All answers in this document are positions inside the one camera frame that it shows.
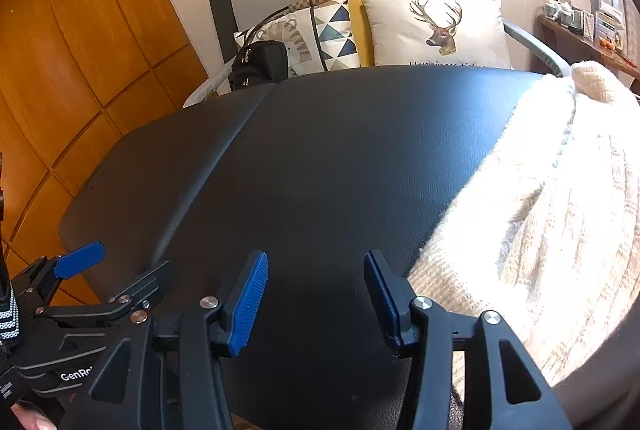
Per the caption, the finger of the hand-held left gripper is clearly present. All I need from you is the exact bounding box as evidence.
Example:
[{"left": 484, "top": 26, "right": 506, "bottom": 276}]
[
  {"left": 12, "top": 241, "right": 107, "bottom": 311},
  {"left": 36, "top": 261, "right": 176, "bottom": 328}
]

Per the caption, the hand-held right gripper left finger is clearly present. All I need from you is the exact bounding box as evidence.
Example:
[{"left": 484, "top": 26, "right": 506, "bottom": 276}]
[{"left": 60, "top": 250, "right": 269, "bottom": 430}]

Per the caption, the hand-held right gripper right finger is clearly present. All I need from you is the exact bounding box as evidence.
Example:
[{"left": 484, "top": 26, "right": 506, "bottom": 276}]
[{"left": 363, "top": 250, "right": 576, "bottom": 430}]

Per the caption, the cream knitted sweater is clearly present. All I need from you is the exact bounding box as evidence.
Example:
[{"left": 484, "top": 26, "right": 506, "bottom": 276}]
[{"left": 407, "top": 60, "right": 640, "bottom": 426}]

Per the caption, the person's left hand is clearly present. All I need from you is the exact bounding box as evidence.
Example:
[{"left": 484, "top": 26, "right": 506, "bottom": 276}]
[{"left": 17, "top": 404, "right": 56, "bottom": 430}]

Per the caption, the wooden panelled wardrobe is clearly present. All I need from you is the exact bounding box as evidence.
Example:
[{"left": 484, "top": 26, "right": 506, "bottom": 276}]
[{"left": 0, "top": 0, "right": 211, "bottom": 306}]

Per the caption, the black handbag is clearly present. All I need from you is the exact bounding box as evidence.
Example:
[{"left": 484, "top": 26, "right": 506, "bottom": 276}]
[{"left": 229, "top": 41, "right": 290, "bottom": 93}]

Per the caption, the deer print pillow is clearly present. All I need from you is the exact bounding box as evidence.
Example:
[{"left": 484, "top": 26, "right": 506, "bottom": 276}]
[{"left": 360, "top": 0, "right": 513, "bottom": 71}]

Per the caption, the triangle pattern pillow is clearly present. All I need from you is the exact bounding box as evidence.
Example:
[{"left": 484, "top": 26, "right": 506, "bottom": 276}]
[{"left": 233, "top": 0, "right": 362, "bottom": 78}]

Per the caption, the wooden side shelf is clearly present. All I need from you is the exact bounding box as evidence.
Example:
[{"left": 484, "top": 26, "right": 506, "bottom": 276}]
[{"left": 537, "top": 15, "right": 640, "bottom": 81}]

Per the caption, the white box with papers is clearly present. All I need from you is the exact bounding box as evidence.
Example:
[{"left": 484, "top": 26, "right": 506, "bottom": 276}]
[{"left": 592, "top": 7, "right": 626, "bottom": 47}]

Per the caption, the checkered brown bag strap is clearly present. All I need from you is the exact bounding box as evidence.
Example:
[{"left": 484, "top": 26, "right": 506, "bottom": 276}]
[{"left": 286, "top": 0, "right": 347, "bottom": 13}]

